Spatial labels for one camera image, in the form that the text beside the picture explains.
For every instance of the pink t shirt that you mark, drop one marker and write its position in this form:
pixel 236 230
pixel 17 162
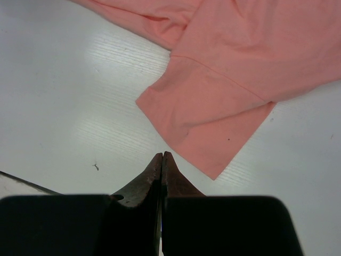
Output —
pixel 230 63

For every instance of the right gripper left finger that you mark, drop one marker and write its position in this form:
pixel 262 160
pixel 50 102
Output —
pixel 136 211

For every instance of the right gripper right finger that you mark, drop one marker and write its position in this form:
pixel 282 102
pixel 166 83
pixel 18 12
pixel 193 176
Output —
pixel 176 192

